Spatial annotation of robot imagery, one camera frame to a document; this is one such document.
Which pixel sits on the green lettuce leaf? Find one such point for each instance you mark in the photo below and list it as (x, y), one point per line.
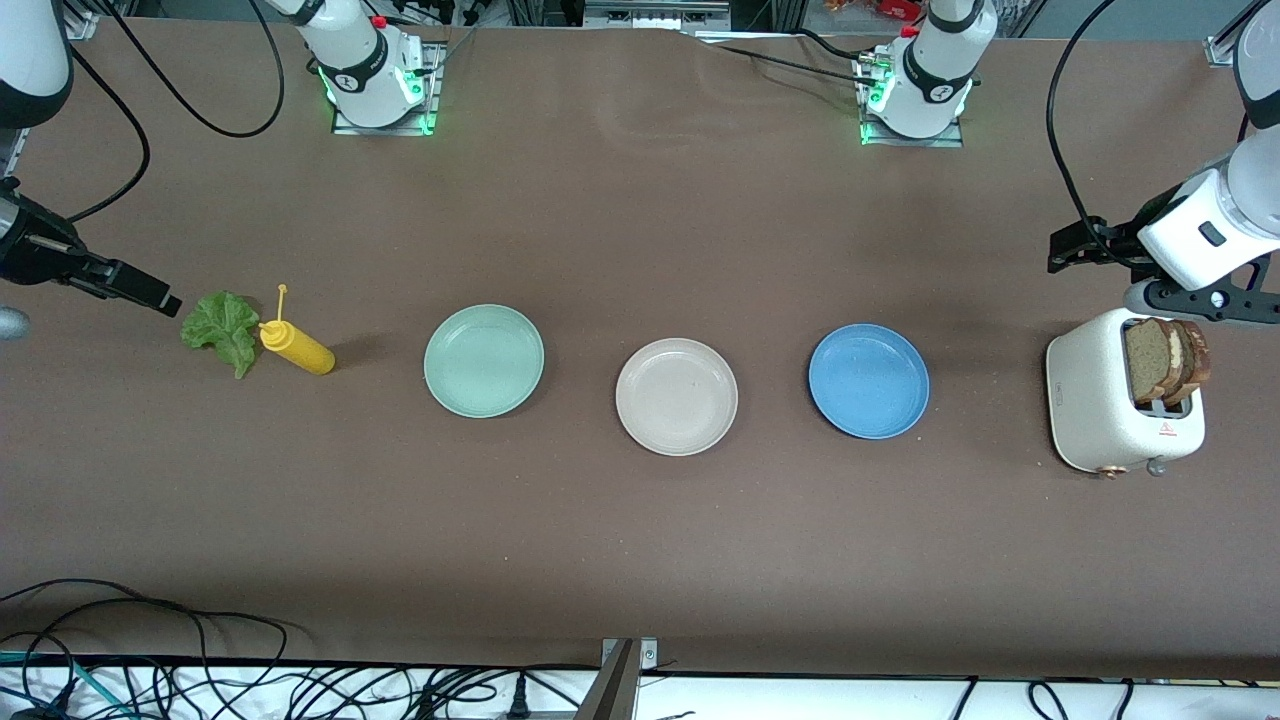
(225, 325)

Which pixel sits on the grey metal box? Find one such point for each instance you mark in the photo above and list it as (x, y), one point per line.
(655, 15)

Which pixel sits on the green round plate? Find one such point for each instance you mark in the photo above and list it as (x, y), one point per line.
(483, 360)

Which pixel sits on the blue round plate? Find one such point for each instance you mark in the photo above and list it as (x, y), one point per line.
(868, 380)

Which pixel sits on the aluminium profile bracket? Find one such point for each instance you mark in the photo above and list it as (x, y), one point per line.
(615, 685)

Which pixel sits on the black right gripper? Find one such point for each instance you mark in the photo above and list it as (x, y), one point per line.
(30, 256)

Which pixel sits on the red packet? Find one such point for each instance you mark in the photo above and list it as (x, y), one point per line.
(895, 8)

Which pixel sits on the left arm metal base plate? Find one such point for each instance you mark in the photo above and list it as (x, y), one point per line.
(910, 142)

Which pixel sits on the black power plug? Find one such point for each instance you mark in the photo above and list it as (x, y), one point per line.
(519, 703)

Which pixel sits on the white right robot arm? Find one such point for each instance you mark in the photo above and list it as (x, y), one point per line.
(365, 80)

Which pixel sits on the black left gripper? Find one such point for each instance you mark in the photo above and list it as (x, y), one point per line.
(1104, 243)

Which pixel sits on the white two-slot toaster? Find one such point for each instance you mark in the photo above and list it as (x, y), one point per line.
(1090, 400)

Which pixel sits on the beige round plate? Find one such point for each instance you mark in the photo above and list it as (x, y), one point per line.
(676, 397)

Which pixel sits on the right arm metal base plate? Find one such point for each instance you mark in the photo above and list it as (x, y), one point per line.
(435, 100)

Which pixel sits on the yellow mustard squeeze bottle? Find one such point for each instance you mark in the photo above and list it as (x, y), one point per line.
(300, 350)

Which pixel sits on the brown bread slice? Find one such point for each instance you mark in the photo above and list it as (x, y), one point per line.
(1148, 360)
(1197, 355)

